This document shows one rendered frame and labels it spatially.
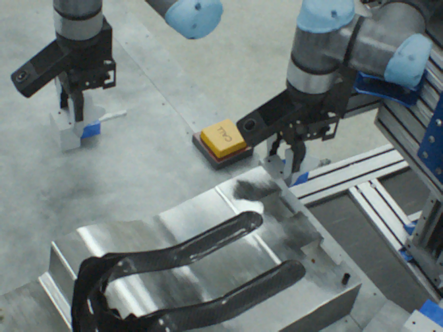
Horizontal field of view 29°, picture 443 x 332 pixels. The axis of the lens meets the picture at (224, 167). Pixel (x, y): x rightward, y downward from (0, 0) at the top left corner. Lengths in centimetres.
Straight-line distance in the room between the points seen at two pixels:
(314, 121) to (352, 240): 90
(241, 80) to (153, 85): 124
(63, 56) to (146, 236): 31
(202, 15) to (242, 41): 178
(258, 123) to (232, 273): 24
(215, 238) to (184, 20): 33
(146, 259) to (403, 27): 49
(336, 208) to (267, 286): 102
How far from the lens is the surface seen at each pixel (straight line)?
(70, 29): 134
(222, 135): 152
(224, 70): 290
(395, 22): 127
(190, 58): 293
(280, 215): 139
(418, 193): 239
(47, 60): 139
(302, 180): 149
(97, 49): 141
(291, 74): 131
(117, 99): 162
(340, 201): 230
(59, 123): 150
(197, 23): 124
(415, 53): 123
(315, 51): 125
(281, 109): 134
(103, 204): 145
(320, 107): 138
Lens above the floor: 193
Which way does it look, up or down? 48 degrees down
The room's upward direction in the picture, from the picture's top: 9 degrees clockwise
